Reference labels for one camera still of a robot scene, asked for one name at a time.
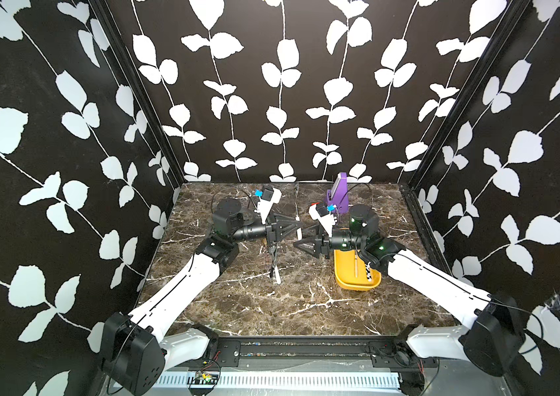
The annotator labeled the yellow plastic storage box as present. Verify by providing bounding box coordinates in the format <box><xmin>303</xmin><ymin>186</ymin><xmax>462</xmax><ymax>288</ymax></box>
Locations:
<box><xmin>334</xmin><ymin>250</ymin><xmax>382</xmax><ymax>291</ymax></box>

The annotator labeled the spoon with patterned handle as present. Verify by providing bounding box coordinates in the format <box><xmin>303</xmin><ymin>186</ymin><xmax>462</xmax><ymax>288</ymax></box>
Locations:
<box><xmin>365</xmin><ymin>263</ymin><xmax>374</xmax><ymax>284</ymax></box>

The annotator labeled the spoon with wooden handle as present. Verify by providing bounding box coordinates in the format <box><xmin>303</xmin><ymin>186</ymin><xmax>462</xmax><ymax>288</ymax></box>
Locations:
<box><xmin>354</xmin><ymin>251</ymin><xmax>360</xmax><ymax>279</ymax></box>

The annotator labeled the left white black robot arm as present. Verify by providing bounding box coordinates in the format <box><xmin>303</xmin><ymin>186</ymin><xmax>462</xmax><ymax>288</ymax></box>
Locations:
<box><xmin>99</xmin><ymin>198</ymin><xmax>303</xmax><ymax>395</ymax></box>

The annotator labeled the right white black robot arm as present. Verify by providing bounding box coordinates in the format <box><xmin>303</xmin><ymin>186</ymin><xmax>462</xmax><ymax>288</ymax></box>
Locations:
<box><xmin>294</xmin><ymin>202</ymin><xmax>526</xmax><ymax>377</ymax></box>

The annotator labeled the purple plastic stand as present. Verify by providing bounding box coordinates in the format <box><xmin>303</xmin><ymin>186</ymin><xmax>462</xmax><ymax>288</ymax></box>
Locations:
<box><xmin>325</xmin><ymin>173</ymin><xmax>349</xmax><ymax>214</ymax></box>

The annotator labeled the white perforated strip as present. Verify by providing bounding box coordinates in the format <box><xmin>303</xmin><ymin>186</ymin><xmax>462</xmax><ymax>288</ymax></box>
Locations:
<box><xmin>153</xmin><ymin>371</ymin><xmax>401</xmax><ymax>392</ymax></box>

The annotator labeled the small green circuit board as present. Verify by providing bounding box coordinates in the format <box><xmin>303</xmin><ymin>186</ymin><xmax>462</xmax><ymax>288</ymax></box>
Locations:
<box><xmin>188</xmin><ymin>371</ymin><xmax>220</xmax><ymax>389</ymax></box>

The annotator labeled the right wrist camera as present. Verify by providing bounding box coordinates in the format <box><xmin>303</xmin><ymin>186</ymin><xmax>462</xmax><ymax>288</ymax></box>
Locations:
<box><xmin>309</xmin><ymin>202</ymin><xmax>336</xmax><ymax>236</ymax></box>

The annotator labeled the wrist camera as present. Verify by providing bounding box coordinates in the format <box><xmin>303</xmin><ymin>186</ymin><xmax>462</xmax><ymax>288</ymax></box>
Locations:
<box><xmin>254</xmin><ymin>185</ymin><xmax>281</xmax><ymax>224</ymax></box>
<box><xmin>309</xmin><ymin>202</ymin><xmax>336</xmax><ymax>236</ymax></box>

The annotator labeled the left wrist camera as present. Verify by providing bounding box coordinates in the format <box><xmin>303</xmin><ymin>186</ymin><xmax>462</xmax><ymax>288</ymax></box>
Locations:
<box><xmin>254</xmin><ymin>185</ymin><xmax>281</xmax><ymax>224</ymax></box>

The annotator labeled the black front mounting rail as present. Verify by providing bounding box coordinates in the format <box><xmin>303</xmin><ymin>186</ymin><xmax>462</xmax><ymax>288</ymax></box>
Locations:
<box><xmin>175</xmin><ymin>336</ymin><xmax>504</xmax><ymax>370</ymax></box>

